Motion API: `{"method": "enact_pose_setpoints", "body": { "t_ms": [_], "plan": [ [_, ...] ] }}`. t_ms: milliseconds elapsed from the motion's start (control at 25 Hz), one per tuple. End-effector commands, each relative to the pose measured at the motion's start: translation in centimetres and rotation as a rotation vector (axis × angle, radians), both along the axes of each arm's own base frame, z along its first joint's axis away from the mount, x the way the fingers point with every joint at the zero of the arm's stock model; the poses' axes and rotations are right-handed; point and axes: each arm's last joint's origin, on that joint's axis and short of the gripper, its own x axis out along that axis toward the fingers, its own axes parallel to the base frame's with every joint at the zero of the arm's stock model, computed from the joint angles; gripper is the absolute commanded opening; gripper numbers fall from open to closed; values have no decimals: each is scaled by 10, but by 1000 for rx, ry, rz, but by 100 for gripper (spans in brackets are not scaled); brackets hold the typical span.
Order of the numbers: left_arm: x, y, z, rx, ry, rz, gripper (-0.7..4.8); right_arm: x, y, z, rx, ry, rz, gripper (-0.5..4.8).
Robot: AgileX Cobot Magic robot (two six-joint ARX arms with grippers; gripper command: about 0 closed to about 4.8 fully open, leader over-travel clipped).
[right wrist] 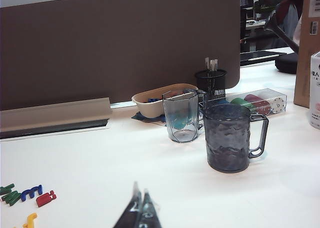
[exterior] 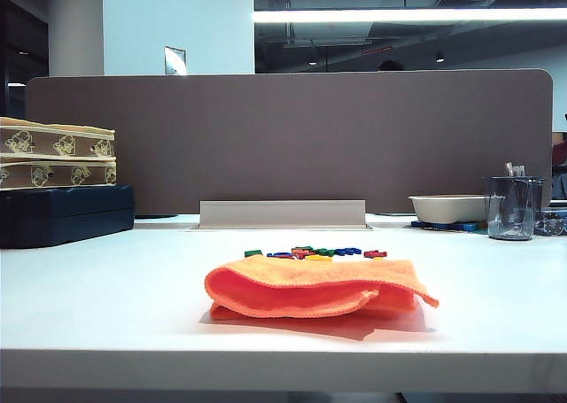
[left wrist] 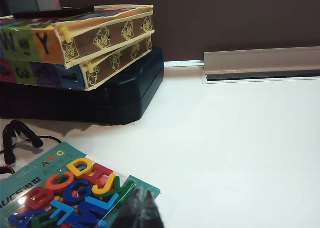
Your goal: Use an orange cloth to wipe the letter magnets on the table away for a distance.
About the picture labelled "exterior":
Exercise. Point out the blue letter magnet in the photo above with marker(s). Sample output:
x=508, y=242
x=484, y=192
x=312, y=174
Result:
x=280, y=255
x=347, y=251

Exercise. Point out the green letter magnet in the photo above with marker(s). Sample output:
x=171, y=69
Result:
x=325, y=250
x=253, y=253

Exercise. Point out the yellow letter magnet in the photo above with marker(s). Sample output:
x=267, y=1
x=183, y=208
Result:
x=319, y=258

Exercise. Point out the orange microfiber cloth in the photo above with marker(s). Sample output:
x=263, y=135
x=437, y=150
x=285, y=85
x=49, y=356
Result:
x=283, y=288

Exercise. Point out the brown desk divider panel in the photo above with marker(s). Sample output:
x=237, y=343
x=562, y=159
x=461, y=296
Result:
x=288, y=146

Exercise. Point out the dark head of person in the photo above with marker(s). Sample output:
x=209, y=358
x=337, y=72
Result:
x=390, y=65

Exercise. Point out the white rectangular bowl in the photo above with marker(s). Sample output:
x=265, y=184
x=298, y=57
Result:
x=447, y=208

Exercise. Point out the blue mat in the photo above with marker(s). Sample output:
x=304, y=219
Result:
x=465, y=227

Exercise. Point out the white ceiling light strip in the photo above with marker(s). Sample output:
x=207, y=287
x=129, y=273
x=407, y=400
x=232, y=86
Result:
x=398, y=15

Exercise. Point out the dark blue plastic case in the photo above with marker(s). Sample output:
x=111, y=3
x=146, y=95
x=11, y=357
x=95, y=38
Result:
x=62, y=217

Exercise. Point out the brown cartoon print box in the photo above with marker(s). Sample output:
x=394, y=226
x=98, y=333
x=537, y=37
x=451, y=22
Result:
x=57, y=175
x=44, y=141

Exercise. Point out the clear glass cup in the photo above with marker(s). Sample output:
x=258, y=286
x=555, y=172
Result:
x=514, y=212

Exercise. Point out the white sticks in cup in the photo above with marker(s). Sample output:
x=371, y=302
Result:
x=516, y=170

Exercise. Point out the clear patterned glass jar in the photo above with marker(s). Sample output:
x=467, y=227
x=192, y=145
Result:
x=553, y=223

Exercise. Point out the silver wall plaque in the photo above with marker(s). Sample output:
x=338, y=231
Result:
x=174, y=60

